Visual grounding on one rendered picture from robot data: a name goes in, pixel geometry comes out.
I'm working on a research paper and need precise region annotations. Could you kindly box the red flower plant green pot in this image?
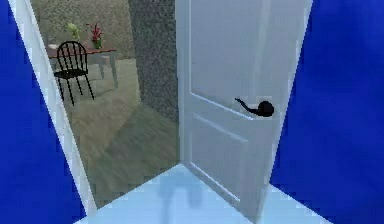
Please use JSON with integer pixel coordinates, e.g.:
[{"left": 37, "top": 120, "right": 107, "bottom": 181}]
[{"left": 85, "top": 21, "right": 105, "bottom": 50}]

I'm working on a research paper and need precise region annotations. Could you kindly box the brown table with grey legs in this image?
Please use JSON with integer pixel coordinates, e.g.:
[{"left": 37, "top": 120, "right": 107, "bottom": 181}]
[{"left": 46, "top": 46, "right": 120, "bottom": 90}]

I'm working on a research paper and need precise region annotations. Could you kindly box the pale green flower plant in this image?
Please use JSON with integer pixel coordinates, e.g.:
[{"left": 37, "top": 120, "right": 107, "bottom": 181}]
[{"left": 63, "top": 22, "right": 82, "bottom": 42}]

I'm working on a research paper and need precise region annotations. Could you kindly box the white room door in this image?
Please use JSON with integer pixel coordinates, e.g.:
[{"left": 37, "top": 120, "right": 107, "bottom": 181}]
[{"left": 174, "top": 0, "right": 314, "bottom": 224}]

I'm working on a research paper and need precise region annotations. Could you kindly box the black door lever handle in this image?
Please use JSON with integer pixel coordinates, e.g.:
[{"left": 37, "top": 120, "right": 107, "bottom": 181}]
[{"left": 234, "top": 97, "right": 276, "bottom": 118}]

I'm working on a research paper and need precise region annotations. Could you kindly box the black spindle-back chair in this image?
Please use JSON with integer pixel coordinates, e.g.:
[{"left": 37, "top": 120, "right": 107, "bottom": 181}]
[{"left": 53, "top": 40, "right": 96, "bottom": 107}]

